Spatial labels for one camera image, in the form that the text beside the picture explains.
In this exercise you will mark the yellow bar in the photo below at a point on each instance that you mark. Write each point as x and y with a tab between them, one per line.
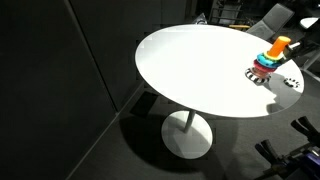
239	26

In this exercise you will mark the white round table base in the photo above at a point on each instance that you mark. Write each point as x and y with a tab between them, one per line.
186	140

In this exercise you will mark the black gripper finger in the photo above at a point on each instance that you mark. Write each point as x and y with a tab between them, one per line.
288	54

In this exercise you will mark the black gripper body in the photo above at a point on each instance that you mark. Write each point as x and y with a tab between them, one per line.
305	49

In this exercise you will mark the orange stacking peg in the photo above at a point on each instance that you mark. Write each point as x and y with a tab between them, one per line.
279	46

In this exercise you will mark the small white side table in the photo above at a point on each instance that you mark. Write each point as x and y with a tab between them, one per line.
309	22

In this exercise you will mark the grey chair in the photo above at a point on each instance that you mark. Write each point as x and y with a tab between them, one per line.
271	21

